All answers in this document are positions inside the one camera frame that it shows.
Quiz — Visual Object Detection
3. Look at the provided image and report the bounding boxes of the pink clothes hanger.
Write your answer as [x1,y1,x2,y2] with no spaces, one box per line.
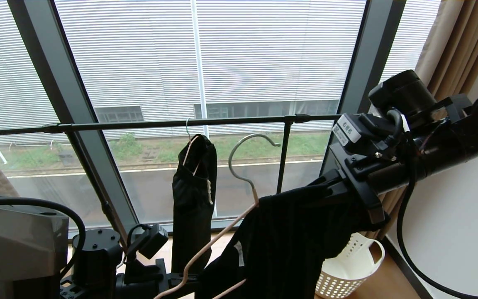
[154,133,282,299]
[181,118,204,177]

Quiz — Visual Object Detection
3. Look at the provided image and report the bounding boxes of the white laundry basket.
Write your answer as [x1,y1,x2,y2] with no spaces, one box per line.
[315,232,386,299]

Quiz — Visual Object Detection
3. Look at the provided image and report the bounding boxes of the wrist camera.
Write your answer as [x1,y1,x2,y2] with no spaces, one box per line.
[124,223,170,284]
[332,110,406,163]

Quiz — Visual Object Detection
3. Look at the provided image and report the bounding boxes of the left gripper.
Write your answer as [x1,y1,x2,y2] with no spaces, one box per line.
[115,258,201,299]

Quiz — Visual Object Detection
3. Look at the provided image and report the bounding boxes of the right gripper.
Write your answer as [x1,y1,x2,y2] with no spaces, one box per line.
[307,133,478,227]

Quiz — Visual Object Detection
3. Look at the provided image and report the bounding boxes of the black clothes rack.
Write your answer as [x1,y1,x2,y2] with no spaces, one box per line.
[0,113,345,254]

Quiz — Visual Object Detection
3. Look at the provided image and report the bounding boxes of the black shorts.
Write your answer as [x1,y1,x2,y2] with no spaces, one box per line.
[171,134,219,274]

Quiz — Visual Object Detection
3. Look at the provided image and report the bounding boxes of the black garment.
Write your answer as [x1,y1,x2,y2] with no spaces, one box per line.
[195,183,389,299]

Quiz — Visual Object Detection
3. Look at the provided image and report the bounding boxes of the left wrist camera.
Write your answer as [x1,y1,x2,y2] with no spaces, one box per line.
[124,223,170,284]

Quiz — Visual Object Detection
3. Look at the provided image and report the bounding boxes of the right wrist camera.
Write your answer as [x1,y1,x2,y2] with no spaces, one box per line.
[332,110,406,163]

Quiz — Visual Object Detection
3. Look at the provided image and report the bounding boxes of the window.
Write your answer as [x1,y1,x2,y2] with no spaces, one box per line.
[0,0,443,239]

